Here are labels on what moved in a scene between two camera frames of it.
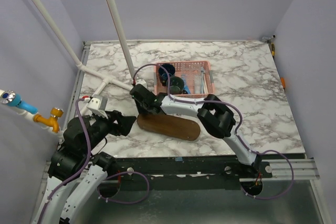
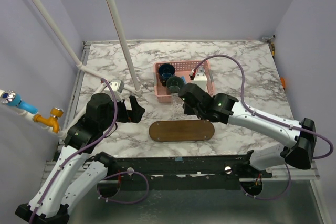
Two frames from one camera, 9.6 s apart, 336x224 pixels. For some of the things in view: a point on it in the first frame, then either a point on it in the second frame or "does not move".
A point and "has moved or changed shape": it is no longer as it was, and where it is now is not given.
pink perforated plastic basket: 198,75 does not move
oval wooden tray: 170,125 has moved or changed shape
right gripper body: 142,109 -> 192,110
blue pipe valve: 10,98 does not move
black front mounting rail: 143,173 does not move
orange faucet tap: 51,121 does not move
